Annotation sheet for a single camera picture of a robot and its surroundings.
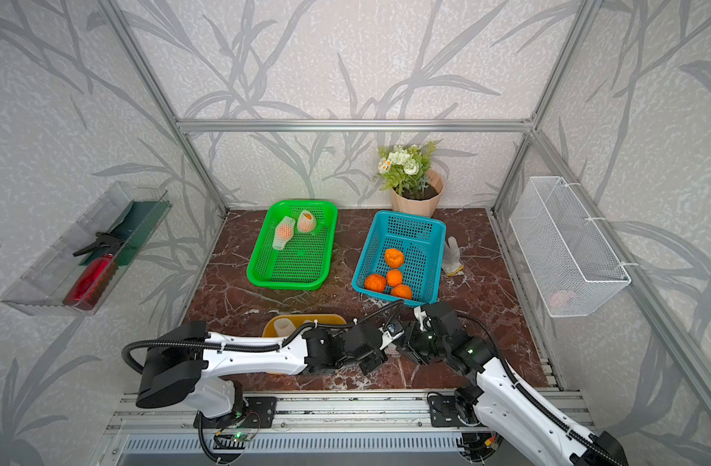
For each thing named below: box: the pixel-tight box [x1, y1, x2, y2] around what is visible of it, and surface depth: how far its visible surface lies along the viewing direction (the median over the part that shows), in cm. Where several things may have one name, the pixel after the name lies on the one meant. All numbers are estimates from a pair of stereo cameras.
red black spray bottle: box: [63, 232, 125, 311], surface depth 62 cm
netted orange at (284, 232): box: [271, 215, 296, 251], surface depth 107 cm
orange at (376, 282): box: [365, 273, 387, 294], surface depth 93 cm
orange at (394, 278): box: [386, 268, 404, 288], surface depth 96 cm
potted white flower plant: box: [377, 140, 444, 218], surface depth 97 cm
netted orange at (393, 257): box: [384, 248, 405, 269], surface depth 101 cm
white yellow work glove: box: [442, 235, 466, 277], surface depth 106 cm
